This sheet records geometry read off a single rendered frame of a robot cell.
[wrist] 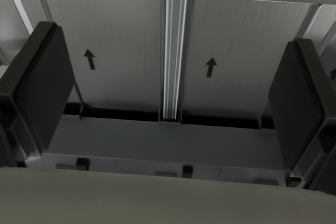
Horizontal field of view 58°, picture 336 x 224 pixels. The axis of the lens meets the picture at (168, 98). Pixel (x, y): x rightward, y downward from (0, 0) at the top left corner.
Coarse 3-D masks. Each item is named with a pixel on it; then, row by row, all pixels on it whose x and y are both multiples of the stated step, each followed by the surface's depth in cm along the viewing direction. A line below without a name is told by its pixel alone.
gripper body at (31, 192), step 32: (0, 192) 6; (32, 192) 6; (64, 192) 6; (96, 192) 6; (128, 192) 6; (160, 192) 6; (192, 192) 6; (224, 192) 6; (256, 192) 6; (288, 192) 6; (320, 192) 6
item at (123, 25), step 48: (0, 0) 23; (48, 0) 23; (96, 0) 22; (144, 0) 22; (192, 0) 21; (240, 0) 21; (288, 0) 21; (0, 48) 27; (96, 48) 26; (144, 48) 26; (192, 48) 26; (240, 48) 25; (96, 96) 33; (144, 96) 32; (192, 96) 31; (240, 96) 31
